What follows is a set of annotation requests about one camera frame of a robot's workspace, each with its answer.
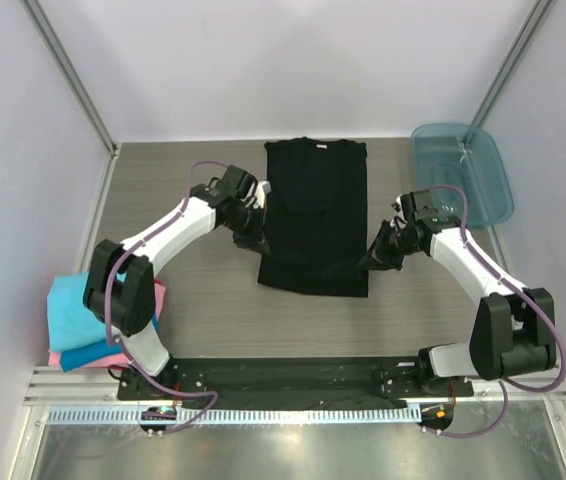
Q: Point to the light blue folded shirt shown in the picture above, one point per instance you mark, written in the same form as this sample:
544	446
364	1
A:
65	301

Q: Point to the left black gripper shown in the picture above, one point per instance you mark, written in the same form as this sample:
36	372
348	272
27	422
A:
255	239

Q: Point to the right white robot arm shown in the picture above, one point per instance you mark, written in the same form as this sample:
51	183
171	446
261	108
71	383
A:
514	337

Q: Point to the right frame post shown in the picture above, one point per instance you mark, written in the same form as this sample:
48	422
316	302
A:
523	39

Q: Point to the frame post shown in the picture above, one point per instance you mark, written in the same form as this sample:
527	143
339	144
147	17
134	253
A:
523	39
65	65

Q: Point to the left frame post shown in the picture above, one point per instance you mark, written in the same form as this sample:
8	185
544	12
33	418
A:
65	65

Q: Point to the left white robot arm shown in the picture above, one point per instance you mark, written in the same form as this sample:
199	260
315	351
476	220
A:
119	290

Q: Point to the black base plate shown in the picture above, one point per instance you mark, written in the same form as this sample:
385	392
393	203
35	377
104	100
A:
304	384

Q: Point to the black t shirt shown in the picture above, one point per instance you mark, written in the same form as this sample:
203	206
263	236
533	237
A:
316	222

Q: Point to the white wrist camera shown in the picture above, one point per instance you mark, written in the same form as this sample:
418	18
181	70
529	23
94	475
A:
257	195
404	207

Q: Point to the slotted cable duct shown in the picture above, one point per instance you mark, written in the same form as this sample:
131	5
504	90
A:
147	415

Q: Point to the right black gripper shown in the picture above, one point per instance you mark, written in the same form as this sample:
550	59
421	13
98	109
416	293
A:
385	248

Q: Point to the teal plastic bin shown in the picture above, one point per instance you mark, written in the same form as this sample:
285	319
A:
463	166

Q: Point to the dark blue folded shirt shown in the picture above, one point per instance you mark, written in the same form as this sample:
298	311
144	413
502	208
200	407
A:
95	352

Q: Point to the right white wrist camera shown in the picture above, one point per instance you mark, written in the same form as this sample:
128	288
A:
404	207

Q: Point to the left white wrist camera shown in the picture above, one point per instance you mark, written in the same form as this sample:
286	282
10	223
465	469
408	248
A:
257	195

